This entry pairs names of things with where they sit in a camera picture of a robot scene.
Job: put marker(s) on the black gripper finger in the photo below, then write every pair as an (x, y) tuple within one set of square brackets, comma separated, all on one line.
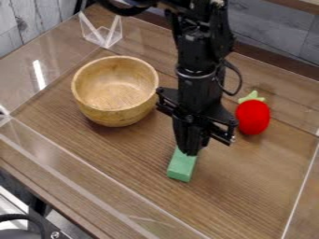
[(200, 138), (181, 130)]

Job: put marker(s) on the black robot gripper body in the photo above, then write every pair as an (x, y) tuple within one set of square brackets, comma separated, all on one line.
[(195, 103)]

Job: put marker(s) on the green rectangular stick block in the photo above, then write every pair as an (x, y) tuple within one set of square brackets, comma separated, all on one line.
[(181, 166)]

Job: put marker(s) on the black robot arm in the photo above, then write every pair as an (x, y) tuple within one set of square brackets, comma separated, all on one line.
[(204, 42)]

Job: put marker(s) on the brown wooden bowl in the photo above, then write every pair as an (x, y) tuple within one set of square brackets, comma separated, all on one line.
[(113, 89)]

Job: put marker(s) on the red plush strawberry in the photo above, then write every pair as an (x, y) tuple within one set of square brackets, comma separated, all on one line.
[(252, 114)]

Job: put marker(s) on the clear acrylic corner bracket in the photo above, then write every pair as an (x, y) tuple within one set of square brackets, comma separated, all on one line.
[(102, 36)]

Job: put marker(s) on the clear acrylic tray wall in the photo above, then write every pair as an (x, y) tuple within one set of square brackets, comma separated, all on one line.
[(106, 209)]

